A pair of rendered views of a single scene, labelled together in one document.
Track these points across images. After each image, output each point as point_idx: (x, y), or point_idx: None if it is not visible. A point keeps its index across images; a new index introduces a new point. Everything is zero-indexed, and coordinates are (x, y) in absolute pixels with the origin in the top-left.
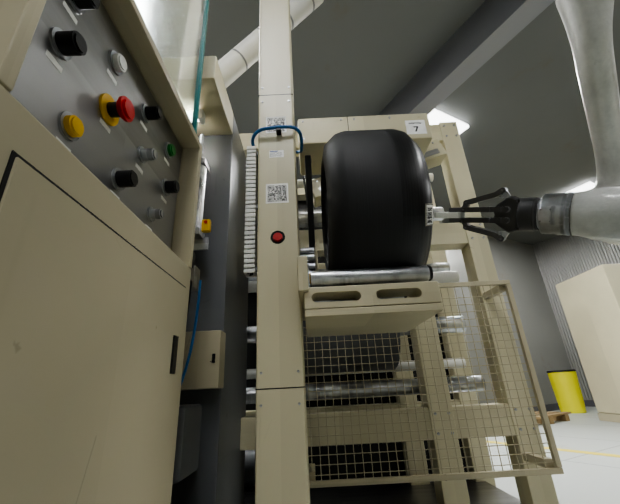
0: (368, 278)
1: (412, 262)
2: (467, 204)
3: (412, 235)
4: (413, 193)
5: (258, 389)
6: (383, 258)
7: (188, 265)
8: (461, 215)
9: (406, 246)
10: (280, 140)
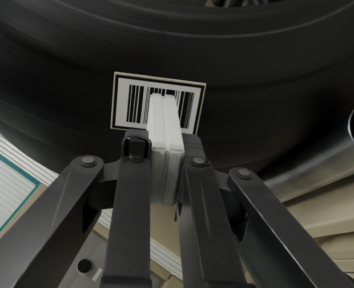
0: (282, 201)
1: (309, 134)
2: (96, 220)
3: (214, 160)
4: (73, 143)
5: (344, 272)
6: (255, 169)
7: (166, 280)
8: (163, 194)
9: (245, 160)
10: None
